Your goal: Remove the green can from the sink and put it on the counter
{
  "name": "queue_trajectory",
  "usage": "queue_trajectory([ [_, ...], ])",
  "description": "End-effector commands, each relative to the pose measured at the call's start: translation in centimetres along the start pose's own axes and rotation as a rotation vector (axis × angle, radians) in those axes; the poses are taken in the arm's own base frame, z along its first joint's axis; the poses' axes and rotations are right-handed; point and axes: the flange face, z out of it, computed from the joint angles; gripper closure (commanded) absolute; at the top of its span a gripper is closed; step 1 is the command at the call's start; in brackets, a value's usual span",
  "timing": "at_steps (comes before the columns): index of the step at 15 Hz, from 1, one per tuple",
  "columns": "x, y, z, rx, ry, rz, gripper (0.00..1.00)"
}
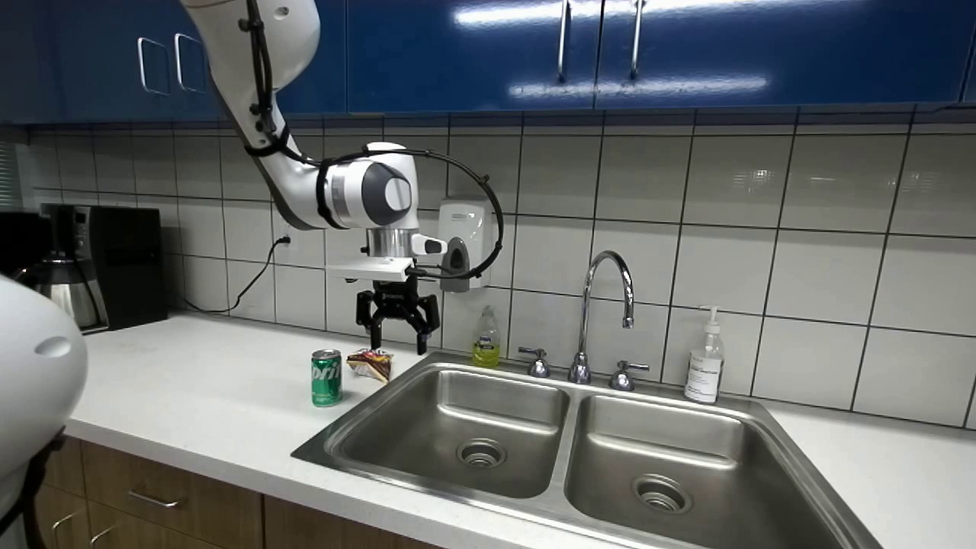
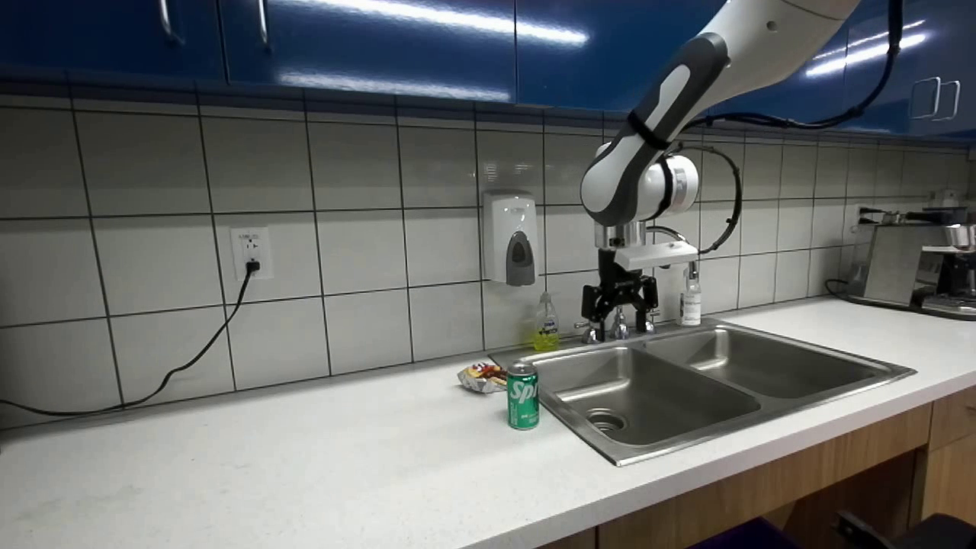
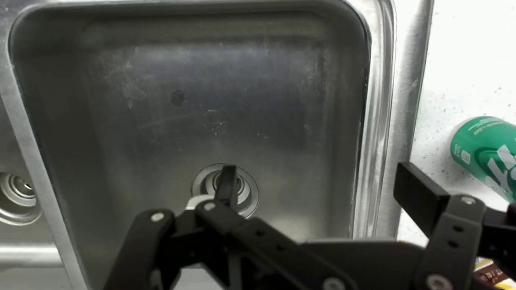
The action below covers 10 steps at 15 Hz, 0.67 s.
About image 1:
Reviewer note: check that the white soap dispenser bottle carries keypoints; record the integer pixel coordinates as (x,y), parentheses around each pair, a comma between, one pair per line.
(702,369)

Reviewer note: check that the black drip coffee maker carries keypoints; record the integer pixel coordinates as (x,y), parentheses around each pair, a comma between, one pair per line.
(125,263)

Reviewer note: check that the orange white snack packet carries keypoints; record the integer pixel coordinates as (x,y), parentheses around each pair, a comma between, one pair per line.
(371,363)

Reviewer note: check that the glass coffee carafe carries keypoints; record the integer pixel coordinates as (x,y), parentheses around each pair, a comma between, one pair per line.
(55,290)

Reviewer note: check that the chrome gooseneck faucet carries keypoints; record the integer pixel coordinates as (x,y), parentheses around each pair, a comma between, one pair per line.
(611,259)

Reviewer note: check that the green soda can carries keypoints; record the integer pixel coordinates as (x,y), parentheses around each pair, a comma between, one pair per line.
(326,378)

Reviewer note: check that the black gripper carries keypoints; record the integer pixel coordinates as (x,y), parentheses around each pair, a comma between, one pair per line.
(396,297)

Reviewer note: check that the blue wall cabinets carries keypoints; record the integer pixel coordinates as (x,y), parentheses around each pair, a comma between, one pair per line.
(713,51)

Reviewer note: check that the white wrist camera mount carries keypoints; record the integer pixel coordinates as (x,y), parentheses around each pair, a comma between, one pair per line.
(371,267)

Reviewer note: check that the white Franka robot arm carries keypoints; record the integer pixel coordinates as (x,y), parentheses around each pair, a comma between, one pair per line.
(295,184)

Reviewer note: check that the stainless steel double sink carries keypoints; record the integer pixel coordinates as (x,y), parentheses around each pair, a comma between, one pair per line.
(508,416)

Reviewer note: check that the yellow-green dish soap bottle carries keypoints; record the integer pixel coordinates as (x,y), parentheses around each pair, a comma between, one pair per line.
(487,352)

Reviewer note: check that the wooden base cabinets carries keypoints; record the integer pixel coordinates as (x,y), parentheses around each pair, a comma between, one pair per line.
(201,505)

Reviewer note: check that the white wall soap dispenser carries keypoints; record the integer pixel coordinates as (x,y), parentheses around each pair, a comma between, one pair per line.
(462,219)

